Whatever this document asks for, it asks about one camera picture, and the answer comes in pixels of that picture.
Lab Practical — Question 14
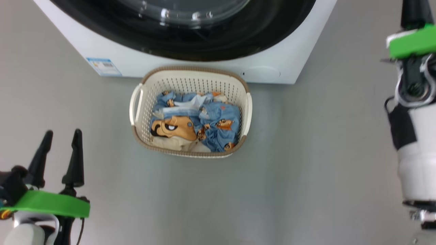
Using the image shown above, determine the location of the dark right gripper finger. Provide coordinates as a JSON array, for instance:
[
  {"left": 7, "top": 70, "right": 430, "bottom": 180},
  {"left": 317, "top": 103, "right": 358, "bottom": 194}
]
[{"left": 401, "top": 0, "right": 434, "bottom": 29}]

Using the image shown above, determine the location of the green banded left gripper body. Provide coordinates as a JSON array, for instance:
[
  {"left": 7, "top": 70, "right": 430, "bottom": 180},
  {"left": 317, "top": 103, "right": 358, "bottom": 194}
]
[{"left": 0, "top": 190, "right": 91, "bottom": 245}]

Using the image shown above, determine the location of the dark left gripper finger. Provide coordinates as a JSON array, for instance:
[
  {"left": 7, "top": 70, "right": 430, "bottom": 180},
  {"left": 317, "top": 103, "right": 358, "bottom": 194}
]
[
  {"left": 27, "top": 130, "right": 54, "bottom": 188},
  {"left": 62, "top": 129, "right": 85, "bottom": 187}
]

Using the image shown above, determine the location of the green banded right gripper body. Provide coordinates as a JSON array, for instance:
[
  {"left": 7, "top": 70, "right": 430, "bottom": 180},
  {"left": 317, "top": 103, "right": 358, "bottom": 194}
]
[{"left": 386, "top": 24, "right": 436, "bottom": 108}]

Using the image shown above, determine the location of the cream garment with bear face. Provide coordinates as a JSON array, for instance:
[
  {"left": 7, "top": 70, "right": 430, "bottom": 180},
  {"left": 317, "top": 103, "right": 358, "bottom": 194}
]
[{"left": 150, "top": 116, "right": 212, "bottom": 152}]

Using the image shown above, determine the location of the blue bear print garment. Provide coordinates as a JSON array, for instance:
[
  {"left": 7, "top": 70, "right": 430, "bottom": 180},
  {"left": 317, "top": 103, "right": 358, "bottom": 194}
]
[{"left": 150, "top": 90, "right": 242, "bottom": 152}]

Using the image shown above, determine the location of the white front-load washing machine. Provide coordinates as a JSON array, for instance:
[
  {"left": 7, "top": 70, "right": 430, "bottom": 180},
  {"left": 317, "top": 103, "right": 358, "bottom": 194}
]
[{"left": 33, "top": 0, "right": 338, "bottom": 84}]

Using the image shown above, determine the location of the cream perforated laundry basket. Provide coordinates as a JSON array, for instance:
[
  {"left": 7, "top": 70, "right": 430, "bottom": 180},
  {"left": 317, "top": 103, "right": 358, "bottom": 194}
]
[{"left": 129, "top": 66, "right": 253, "bottom": 159}]

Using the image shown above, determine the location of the blue energy label sticker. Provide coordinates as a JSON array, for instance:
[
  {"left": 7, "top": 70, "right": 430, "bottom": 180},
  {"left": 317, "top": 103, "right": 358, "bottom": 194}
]
[{"left": 86, "top": 57, "right": 122, "bottom": 77}]

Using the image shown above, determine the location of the round white filter cover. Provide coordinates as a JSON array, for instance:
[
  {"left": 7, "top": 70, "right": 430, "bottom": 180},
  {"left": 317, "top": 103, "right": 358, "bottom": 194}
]
[{"left": 243, "top": 66, "right": 281, "bottom": 81}]

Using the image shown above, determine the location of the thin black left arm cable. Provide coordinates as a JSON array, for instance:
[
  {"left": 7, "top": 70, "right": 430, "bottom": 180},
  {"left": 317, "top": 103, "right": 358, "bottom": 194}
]
[{"left": 76, "top": 218, "right": 86, "bottom": 245}]

